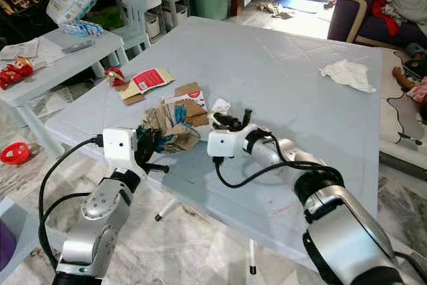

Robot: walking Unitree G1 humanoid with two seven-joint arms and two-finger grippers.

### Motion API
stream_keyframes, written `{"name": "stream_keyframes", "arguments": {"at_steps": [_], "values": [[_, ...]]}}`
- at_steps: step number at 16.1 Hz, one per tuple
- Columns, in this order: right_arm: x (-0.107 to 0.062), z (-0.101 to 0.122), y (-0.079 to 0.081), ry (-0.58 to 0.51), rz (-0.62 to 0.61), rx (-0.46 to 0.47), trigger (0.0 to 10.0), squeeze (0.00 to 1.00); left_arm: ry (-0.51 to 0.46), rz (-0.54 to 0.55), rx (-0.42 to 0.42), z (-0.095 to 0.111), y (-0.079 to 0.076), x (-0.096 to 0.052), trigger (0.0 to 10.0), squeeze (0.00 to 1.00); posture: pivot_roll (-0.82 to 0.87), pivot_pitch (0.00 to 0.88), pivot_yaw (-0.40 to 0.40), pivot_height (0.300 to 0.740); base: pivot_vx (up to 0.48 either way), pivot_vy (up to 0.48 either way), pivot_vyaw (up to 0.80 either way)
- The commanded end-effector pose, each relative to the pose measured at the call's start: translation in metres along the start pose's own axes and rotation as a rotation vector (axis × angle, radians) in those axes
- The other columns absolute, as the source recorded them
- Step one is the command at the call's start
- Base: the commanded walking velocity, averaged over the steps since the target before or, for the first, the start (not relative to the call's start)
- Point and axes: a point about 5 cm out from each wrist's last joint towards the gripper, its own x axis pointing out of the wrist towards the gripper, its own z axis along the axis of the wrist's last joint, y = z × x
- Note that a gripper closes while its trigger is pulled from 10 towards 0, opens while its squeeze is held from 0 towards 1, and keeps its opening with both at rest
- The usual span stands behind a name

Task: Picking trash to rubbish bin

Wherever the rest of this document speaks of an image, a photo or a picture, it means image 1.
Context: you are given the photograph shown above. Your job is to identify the blue and white pack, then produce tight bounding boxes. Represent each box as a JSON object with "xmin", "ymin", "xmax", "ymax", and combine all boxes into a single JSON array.
[{"xmin": 61, "ymin": 21, "xmax": 104, "ymax": 37}]

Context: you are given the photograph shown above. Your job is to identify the crumpled brown paper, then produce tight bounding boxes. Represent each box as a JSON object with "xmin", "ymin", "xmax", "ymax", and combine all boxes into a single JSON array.
[{"xmin": 143, "ymin": 105, "xmax": 201, "ymax": 152}]

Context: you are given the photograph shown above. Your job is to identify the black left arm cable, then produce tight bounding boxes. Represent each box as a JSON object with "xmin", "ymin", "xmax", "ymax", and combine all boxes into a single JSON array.
[{"xmin": 38, "ymin": 137, "xmax": 107, "ymax": 266}]

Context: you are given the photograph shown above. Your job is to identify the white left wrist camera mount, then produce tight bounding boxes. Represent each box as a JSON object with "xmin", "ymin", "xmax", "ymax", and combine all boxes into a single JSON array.
[{"xmin": 103, "ymin": 128, "xmax": 138, "ymax": 166}]

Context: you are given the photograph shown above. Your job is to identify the pale blue plastic folding table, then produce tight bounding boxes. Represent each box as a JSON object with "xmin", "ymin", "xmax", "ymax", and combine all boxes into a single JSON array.
[{"xmin": 45, "ymin": 17, "xmax": 384, "ymax": 276}]

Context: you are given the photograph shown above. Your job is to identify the printed torn cardboard box piece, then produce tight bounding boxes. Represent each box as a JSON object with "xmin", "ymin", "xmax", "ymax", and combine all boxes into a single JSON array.
[{"xmin": 163, "ymin": 83, "xmax": 207, "ymax": 125}]

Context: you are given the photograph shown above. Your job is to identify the crumpled white tissue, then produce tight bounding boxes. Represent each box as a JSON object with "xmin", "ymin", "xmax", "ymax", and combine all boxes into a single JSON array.
[{"xmin": 320, "ymin": 59, "xmax": 378, "ymax": 93}]

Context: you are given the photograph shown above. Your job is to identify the child in pink shirt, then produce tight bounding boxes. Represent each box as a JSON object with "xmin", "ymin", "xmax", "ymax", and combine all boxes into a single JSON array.
[{"xmin": 392, "ymin": 65, "xmax": 427, "ymax": 105}]

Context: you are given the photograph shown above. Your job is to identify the pale blue plastic stool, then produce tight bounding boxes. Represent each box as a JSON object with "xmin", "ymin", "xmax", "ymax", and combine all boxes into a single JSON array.
[{"xmin": 0, "ymin": 195, "xmax": 54, "ymax": 285}]

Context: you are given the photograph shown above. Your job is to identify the crumpled beige floor cloth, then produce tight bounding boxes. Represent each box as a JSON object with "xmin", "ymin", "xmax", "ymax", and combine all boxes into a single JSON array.
[{"xmin": 257, "ymin": 1, "xmax": 296, "ymax": 20}]

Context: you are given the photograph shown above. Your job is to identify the pale green child chair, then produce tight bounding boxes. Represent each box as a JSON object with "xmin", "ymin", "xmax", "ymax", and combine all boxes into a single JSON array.
[{"xmin": 117, "ymin": 0, "xmax": 154, "ymax": 52}]

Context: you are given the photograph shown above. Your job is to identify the cardboard piece with red label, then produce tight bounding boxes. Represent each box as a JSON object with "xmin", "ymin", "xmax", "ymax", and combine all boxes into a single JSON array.
[{"xmin": 120, "ymin": 68, "xmax": 174, "ymax": 105}]

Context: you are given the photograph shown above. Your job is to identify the small pale blue table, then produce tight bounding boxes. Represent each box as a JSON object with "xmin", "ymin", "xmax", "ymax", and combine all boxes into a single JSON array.
[{"xmin": 0, "ymin": 29, "xmax": 129, "ymax": 159}]

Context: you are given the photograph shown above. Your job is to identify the blue door mat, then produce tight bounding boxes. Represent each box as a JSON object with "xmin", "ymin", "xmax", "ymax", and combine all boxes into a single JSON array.
[{"xmin": 274, "ymin": 0, "xmax": 324, "ymax": 13}]

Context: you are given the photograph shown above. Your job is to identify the red round plastic toy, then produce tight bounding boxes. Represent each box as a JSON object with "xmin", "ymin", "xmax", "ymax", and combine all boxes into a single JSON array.
[{"xmin": 0, "ymin": 141, "xmax": 31, "ymax": 166}]

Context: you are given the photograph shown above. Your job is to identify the purple rounded object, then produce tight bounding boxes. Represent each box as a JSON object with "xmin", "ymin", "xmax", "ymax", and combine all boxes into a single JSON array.
[{"xmin": 0, "ymin": 222, "xmax": 19, "ymax": 279}]

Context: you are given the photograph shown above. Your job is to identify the red plastic wrapper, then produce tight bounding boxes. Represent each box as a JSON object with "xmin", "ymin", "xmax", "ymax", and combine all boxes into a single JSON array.
[{"xmin": 105, "ymin": 67, "xmax": 126, "ymax": 87}]

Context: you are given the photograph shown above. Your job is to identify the grey clothes pile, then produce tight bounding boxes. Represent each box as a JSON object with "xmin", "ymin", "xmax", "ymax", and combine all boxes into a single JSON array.
[{"xmin": 390, "ymin": 0, "xmax": 427, "ymax": 22}]

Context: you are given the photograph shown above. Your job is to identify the blue plastic wrapper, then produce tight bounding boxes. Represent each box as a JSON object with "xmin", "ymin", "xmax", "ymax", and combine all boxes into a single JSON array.
[{"xmin": 141, "ymin": 128, "xmax": 174, "ymax": 156}]

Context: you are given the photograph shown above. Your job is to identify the red cloth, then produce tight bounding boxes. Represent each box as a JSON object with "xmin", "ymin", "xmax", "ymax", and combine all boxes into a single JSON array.
[{"xmin": 372, "ymin": 0, "xmax": 401, "ymax": 37}]

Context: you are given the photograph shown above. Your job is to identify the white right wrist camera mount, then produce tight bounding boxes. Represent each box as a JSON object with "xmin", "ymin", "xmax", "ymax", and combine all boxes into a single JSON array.
[{"xmin": 207, "ymin": 125, "xmax": 258, "ymax": 161}]

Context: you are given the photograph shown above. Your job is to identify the white floor mattress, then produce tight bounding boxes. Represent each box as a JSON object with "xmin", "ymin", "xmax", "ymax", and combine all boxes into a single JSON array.
[{"xmin": 378, "ymin": 48, "xmax": 427, "ymax": 162}]

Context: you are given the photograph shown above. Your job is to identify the red snack packet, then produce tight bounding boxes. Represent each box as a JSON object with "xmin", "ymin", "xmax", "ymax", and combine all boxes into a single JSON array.
[{"xmin": 0, "ymin": 57, "xmax": 34, "ymax": 90}]

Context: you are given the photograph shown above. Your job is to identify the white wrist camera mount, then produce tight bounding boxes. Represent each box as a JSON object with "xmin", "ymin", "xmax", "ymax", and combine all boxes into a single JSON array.
[
  {"xmin": 103, "ymin": 128, "xmax": 138, "ymax": 166},
  {"xmin": 207, "ymin": 125, "xmax": 258, "ymax": 161}
]

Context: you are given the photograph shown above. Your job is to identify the purple armchair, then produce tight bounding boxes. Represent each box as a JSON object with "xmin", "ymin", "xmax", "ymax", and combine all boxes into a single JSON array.
[{"xmin": 328, "ymin": 0, "xmax": 427, "ymax": 49}]

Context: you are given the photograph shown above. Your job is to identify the white printed paper sheets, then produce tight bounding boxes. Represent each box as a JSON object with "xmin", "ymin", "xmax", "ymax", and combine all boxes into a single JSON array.
[{"xmin": 3, "ymin": 39, "xmax": 64, "ymax": 65}]

